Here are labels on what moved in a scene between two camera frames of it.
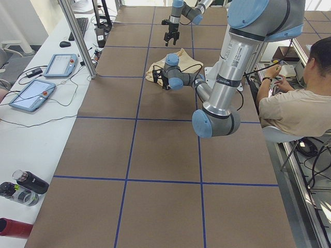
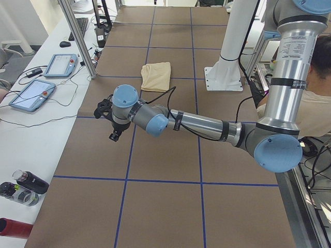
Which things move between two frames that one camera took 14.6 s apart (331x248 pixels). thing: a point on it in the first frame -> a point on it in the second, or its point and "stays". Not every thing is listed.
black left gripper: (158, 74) -> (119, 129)
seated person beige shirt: (305, 111) stays
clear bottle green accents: (19, 194) stays
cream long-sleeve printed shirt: (185, 62) -> (156, 76)
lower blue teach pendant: (32, 96) stays
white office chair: (15, 57) stays
